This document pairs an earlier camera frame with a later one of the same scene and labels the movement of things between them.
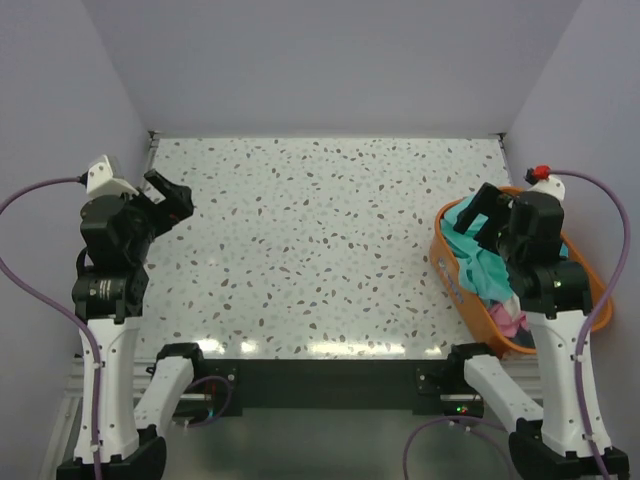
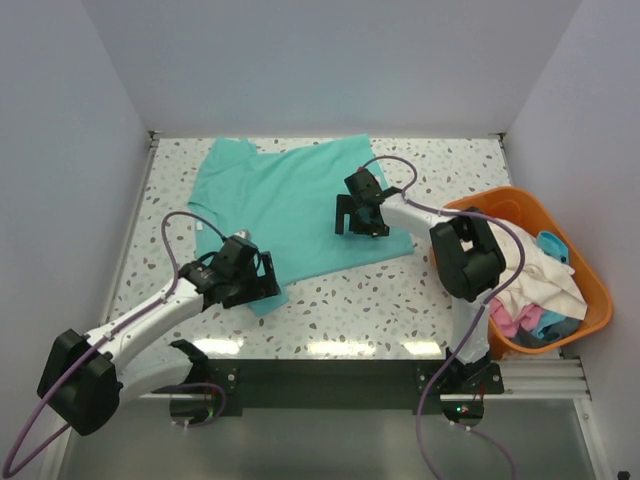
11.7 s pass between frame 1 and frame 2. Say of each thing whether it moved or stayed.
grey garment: stayed
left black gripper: moved
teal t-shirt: moved
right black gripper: moved
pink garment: stayed
